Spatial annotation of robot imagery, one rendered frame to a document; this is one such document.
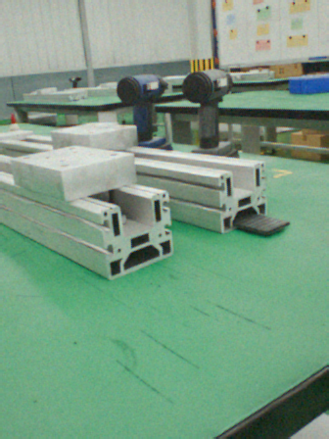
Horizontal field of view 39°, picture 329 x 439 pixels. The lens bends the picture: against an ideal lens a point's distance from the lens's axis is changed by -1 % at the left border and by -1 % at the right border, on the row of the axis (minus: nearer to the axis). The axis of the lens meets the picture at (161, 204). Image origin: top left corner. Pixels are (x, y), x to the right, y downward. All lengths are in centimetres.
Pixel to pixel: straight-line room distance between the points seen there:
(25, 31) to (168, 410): 1282
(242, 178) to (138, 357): 37
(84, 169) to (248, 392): 34
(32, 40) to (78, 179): 1254
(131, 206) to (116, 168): 5
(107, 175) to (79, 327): 22
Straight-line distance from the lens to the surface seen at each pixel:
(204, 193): 66
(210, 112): 93
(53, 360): 43
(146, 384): 38
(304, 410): 40
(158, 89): 113
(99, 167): 60
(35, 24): 1318
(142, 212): 58
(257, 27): 428
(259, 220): 68
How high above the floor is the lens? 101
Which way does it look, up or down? 16 degrees down
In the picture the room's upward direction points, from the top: 5 degrees counter-clockwise
